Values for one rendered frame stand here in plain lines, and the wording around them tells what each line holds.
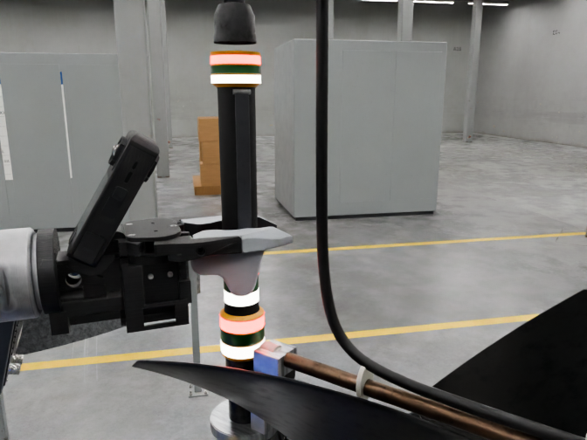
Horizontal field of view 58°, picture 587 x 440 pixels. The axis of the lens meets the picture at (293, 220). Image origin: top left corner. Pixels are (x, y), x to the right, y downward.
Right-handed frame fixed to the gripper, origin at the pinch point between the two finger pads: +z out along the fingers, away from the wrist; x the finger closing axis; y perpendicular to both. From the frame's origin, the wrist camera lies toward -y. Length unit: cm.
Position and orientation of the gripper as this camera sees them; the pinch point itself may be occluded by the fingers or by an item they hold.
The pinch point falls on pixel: (270, 226)
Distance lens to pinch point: 50.0
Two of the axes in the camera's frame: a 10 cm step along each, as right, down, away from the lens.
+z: 9.4, -0.8, 3.3
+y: 0.1, 9.7, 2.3
